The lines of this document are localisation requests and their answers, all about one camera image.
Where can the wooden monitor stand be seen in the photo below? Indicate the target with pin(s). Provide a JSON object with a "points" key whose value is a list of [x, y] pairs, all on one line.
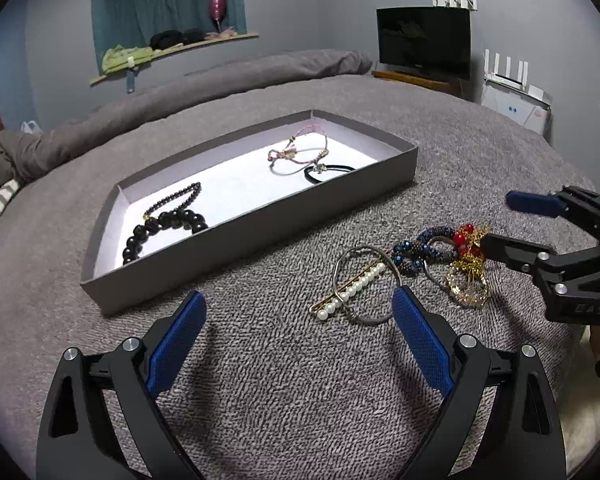
{"points": [[415, 80]]}

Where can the black cloth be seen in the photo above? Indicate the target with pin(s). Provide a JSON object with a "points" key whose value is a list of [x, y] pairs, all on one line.
{"points": [[170, 39]]}

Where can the white wifi router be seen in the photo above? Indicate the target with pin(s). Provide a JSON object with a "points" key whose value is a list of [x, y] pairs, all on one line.
{"points": [[510, 80]]}

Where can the green cloth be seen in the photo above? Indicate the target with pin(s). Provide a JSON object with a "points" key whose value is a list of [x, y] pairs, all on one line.
{"points": [[125, 57]]}

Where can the wooden window shelf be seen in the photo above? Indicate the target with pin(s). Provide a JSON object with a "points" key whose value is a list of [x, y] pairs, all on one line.
{"points": [[220, 41]]}

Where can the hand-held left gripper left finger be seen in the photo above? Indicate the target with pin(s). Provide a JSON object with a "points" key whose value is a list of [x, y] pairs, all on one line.
{"points": [[175, 347]]}

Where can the pearl hair pin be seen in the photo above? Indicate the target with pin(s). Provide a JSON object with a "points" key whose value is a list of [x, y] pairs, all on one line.
{"points": [[352, 290]]}

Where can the blue hanging tag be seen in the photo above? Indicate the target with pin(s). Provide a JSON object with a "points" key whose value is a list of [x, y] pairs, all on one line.
{"points": [[130, 80]]}

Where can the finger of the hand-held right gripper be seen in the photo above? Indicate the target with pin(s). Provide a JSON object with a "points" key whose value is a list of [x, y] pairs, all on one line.
{"points": [[510, 250], [530, 203]]}

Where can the grey rolled duvet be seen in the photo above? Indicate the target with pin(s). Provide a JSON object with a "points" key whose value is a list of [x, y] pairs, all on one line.
{"points": [[205, 90]]}

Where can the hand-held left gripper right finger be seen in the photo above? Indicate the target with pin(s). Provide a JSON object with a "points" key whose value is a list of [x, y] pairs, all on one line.
{"points": [[422, 342]]}

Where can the grey cardboard box tray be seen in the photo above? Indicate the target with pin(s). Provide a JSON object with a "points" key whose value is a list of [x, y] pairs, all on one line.
{"points": [[220, 200]]}

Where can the red and gold bead jewelry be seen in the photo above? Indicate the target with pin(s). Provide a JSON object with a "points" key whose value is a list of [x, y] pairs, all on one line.
{"points": [[460, 238]]}

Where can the purple balloon ornament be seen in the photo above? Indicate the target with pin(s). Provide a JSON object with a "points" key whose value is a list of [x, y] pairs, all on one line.
{"points": [[216, 7]]}

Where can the grey knit bed blanket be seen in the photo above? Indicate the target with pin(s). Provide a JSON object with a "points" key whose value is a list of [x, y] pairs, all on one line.
{"points": [[290, 385]]}

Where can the white box appliance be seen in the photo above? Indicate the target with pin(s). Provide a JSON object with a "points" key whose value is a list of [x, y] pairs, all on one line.
{"points": [[510, 107]]}

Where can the pink cloth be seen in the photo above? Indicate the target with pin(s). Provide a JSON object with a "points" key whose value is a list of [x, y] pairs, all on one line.
{"points": [[222, 35]]}

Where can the black flat screen monitor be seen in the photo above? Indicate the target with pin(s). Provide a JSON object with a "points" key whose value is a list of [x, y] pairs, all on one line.
{"points": [[422, 42]]}

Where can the teal curtain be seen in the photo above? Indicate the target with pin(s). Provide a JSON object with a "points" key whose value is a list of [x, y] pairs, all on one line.
{"points": [[170, 5]]}

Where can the white plastic bag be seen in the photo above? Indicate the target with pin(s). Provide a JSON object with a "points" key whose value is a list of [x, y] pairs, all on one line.
{"points": [[30, 127]]}

